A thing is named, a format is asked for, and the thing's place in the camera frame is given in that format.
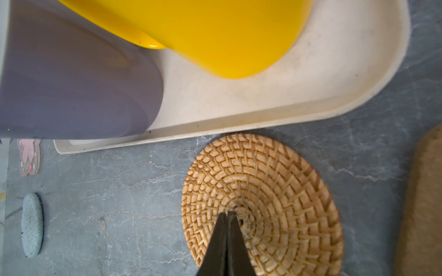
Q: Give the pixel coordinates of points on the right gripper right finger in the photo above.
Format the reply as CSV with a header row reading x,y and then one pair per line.
x,y
238,261

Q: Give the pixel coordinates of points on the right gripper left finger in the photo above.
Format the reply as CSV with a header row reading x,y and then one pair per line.
x,y
214,263

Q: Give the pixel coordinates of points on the woven rattan round coaster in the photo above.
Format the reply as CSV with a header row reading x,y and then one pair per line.
x,y
289,221

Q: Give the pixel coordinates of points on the brown paw shaped coaster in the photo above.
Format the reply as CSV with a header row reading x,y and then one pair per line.
x,y
419,248

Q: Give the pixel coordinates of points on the grey blue round coaster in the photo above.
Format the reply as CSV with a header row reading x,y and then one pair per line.
x,y
32,225

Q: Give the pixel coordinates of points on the pink flower coaster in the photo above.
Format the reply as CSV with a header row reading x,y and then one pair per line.
x,y
29,156

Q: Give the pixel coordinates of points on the yellow mug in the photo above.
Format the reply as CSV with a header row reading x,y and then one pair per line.
x,y
229,39

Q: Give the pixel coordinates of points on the beige plastic tray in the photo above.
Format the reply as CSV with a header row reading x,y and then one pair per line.
x,y
348,52

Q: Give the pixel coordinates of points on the purple mug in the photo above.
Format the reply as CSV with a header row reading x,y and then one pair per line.
x,y
62,81

